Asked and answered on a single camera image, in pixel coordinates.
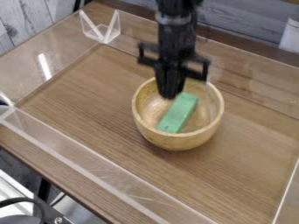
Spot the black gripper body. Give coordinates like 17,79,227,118
137,24,211,81

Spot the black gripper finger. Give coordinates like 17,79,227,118
154,67,170,99
172,70,185,98

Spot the brown wooden bowl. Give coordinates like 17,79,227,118
130,78,224,151

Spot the green rectangular block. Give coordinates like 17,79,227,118
156,93,199,134

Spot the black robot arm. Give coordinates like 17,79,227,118
137,0,211,99

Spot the clear acrylic front barrier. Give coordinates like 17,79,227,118
0,92,217,224

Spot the black table leg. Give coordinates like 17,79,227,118
37,178,52,201

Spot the clear acrylic corner bracket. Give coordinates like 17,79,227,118
78,10,121,45

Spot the black cable loop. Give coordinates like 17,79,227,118
0,197,62,224

